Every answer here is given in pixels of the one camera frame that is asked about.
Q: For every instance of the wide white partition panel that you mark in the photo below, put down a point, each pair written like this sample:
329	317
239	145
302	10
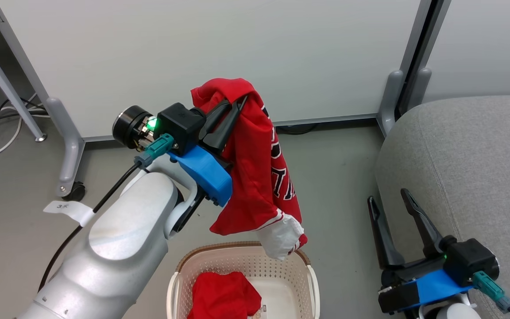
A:
193	44

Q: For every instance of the grey partition post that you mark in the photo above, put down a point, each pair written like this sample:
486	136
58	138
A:
392	97
419	84

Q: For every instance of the grey fabric sofa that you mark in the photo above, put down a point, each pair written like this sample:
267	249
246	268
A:
481	168

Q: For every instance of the red jersey with white sleeves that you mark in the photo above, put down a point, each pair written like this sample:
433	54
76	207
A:
255	177

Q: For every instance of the plain red garment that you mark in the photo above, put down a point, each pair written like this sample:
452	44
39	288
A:
224	297

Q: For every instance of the narrow white partition panel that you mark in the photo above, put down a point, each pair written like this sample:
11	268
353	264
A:
481	44

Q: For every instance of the grey slanted desk leg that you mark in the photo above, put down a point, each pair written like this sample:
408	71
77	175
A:
11	93

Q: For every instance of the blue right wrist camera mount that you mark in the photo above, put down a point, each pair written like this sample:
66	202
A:
436	288

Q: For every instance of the black caster wheel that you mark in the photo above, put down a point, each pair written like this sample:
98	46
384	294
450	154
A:
77	191

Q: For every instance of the cream perforated laundry basket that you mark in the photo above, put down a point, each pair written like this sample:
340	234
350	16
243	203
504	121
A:
246	261

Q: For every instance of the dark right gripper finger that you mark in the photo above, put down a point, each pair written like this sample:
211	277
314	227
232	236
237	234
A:
383	241
425	230

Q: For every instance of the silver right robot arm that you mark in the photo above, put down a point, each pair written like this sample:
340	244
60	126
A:
454	312

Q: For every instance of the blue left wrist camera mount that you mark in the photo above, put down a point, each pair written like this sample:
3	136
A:
206	170

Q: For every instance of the paper sticker inside basket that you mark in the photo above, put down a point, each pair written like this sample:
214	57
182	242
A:
259	312

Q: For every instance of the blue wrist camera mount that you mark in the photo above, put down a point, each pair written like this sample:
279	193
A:
436	288
206	170

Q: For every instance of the grey partition leg with caster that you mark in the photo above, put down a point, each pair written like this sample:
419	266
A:
71	150

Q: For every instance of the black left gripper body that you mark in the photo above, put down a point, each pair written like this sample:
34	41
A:
179	126

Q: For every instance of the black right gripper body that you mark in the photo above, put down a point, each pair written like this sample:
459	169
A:
472	261

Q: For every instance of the white tape tag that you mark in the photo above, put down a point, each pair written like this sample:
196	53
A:
71	209

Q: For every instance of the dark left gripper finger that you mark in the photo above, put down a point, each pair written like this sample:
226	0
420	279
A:
224	130
214	117

